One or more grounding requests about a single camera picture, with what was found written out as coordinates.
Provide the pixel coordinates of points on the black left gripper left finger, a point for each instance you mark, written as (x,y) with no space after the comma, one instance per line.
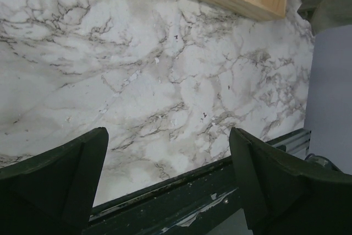
(53,192)

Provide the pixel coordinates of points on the aluminium extrusion rail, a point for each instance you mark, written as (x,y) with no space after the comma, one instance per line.
(293,142)

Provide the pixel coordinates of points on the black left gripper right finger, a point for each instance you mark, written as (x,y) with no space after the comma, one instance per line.
(282,194)

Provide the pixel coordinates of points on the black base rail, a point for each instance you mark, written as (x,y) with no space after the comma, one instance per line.
(191,203)

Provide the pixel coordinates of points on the grey underwear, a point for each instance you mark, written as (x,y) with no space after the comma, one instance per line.
(325,14)

